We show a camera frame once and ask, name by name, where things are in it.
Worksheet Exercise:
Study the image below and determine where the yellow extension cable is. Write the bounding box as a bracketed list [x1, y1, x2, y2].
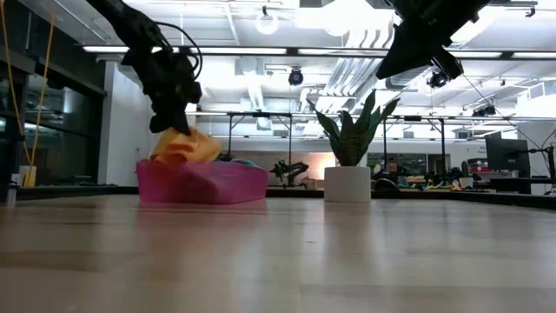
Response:
[0, 0, 56, 169]

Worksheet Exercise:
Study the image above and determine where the long ceiling light bar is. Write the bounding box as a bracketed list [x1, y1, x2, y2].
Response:
[82, 44, 556, 60]

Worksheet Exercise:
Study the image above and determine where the pink plastic bin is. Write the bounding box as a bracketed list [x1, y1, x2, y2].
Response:
[135, 158, 270, 205]

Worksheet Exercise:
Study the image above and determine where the black computer monitor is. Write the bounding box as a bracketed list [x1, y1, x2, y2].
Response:
[485, 137, 532, 177]

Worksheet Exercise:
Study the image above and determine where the person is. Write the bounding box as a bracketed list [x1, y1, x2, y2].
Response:
[384, 160, 407, 186]

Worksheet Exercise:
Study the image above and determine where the small grey standing post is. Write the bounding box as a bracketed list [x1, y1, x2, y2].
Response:
[4, 172, 21, 208]

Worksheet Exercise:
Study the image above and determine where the black looped cable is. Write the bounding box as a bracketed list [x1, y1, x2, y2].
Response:
[155, 20, 205, 83]

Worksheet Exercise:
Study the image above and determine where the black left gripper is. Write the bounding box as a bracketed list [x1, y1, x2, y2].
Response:
[121, 47, 203, 137]

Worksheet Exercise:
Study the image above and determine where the green snake plant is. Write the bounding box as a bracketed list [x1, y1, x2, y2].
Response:
[306, 89, 400, 168]

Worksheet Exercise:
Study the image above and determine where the orange microfiber towel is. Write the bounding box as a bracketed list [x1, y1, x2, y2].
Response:
[149, 126, 222, 166]

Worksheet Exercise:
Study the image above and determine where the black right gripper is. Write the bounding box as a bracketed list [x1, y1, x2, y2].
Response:
[374, 0, 492, 81]

